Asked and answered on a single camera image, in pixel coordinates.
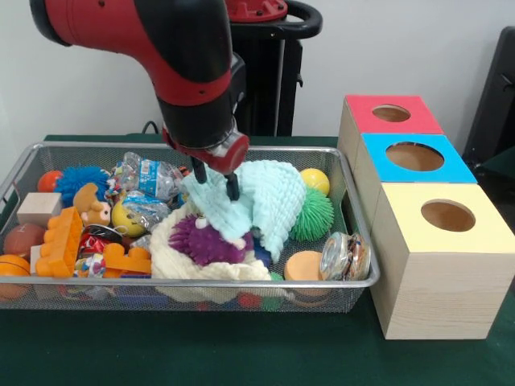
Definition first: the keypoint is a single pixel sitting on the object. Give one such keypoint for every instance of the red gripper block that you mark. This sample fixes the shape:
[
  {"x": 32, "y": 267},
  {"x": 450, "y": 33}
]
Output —
[{"x": 237, "y": 154}]

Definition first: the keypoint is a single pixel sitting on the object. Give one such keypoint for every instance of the mint green waffle cloth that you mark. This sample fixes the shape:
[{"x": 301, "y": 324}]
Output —
[{"x": 273, "y": 201}]

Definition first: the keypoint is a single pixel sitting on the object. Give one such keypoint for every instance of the crushed clear plastic bottle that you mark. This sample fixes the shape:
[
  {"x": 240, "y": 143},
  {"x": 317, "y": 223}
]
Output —
[{"x": 149, "y": 175}]

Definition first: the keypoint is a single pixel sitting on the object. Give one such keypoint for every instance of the green spiky rubber ball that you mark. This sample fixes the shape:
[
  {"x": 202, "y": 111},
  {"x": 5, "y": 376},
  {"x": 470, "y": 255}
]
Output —
[{"x": 318, "y": 217}]

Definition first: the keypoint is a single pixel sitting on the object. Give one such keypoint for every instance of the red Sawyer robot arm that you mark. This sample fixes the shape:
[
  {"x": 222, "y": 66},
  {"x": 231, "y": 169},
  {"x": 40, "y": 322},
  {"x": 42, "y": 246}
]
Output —
[{"x": 100, "y": 24}]

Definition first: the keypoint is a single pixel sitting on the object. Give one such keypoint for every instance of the wooden box with three holes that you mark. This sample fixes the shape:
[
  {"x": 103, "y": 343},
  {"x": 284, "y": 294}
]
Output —
[{"x": 442, "y": 289}]

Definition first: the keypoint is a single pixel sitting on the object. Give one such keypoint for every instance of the purple spiky monster toy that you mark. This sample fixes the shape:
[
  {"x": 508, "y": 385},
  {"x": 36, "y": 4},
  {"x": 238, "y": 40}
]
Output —
[{"x": 209, "y": 241}]

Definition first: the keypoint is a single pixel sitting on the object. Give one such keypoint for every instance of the cream knitted cloth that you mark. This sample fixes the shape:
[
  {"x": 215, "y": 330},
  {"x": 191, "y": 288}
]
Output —
[{"x": 173, "y": 257}]

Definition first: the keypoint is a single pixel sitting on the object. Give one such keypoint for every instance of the yellow ball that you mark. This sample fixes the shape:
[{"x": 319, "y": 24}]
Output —
[{"x": 318, "y": 179}]

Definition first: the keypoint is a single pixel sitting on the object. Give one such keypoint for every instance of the brown plush monkey toy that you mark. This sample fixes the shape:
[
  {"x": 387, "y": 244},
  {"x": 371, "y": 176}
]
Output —
[{"x": 94, "y": 209}]

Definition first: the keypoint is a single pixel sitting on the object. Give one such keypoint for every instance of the blue spiky rubber ball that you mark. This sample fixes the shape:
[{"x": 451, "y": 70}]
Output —
[{"x": 78, "y": 181}]

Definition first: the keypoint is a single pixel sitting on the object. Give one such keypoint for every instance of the long orange building block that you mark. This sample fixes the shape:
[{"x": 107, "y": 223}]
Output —
[{"x": 60, "y": 245}]

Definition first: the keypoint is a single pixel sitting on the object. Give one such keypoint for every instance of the dark green table cloth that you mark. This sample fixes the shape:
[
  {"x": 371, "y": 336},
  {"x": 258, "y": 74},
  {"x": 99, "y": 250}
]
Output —
[{"x": 201, "y": 350}]

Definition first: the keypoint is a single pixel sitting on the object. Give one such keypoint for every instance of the black upright panel on stand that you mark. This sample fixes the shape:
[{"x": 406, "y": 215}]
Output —
[{"x": 499, "y": 100}]

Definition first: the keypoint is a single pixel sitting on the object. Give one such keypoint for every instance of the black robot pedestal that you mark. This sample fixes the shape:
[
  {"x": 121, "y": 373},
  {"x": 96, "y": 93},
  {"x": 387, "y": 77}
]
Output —
[{"x": 277, "y": 80}]

